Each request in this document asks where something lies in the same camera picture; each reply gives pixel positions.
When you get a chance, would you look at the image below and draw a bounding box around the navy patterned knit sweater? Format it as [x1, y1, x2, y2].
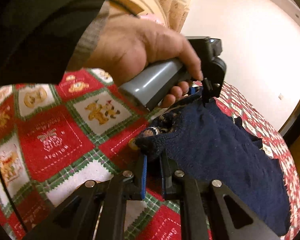
[135, 87, 290, 236]

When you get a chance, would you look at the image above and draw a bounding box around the dark left sleeve forearm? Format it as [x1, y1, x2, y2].
[0, 0, 106, 86]

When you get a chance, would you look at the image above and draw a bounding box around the person left hand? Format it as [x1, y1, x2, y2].
[86, 15, 204, 108]

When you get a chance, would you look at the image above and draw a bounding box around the pink folded quilt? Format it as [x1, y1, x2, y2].
[139, 14, 166, 26]

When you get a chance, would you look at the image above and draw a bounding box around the red checkered bear bedspread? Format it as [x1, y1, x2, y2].
[0, 69, 300, 239]

